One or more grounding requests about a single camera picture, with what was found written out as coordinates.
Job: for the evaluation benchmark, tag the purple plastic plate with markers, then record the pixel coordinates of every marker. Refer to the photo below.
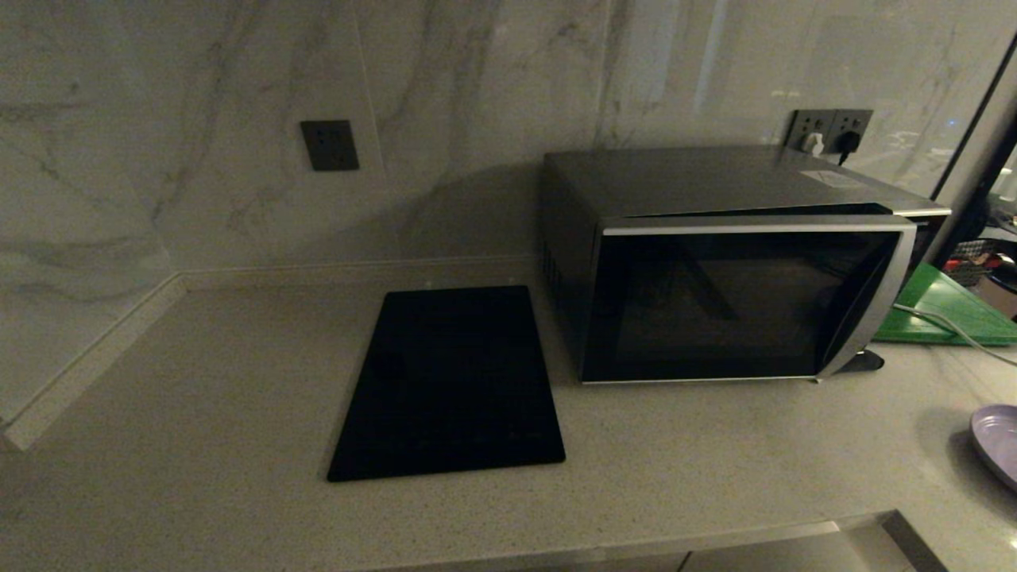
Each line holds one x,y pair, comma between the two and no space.
999,441

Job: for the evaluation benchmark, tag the silver black microwave oven body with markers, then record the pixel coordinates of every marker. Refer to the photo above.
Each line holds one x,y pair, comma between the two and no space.
715,179

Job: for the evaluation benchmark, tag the black glass induction cooktop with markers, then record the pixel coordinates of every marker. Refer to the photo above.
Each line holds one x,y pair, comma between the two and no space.
453,381

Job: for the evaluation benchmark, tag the white power plug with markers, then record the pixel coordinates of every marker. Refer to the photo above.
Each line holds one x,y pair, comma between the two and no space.
811,144

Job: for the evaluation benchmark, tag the black rubber pad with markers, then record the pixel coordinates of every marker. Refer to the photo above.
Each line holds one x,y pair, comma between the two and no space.
866,361

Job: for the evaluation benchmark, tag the black power plug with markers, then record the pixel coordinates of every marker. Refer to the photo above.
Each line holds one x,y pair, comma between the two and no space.
848,143

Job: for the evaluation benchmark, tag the green plastic cutting board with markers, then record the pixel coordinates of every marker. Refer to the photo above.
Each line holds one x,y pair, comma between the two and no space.
945,306

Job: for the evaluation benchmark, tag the dark grey single wall socket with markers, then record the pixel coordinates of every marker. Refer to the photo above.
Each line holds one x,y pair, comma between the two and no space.
329,146

